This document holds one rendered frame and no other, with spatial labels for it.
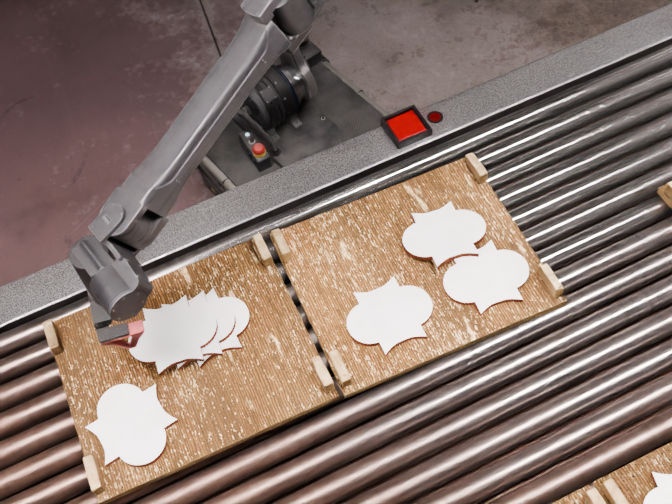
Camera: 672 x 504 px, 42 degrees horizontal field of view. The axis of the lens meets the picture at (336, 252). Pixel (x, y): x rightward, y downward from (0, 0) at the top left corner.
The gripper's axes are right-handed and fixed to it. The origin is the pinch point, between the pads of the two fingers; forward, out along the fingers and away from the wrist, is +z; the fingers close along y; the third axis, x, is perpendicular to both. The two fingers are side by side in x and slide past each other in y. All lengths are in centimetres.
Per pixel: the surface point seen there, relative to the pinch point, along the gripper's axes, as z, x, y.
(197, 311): 8.6, -10.7, 2.8
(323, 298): 11.2, -32.0, -0.3
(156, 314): 8.8, -3.9, 4.6
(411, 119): 11, -60, 33
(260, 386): 11.6, -17.4, -12.7
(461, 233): 9, -59, 3
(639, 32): 12, -113, 39
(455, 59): 103, -113, 130
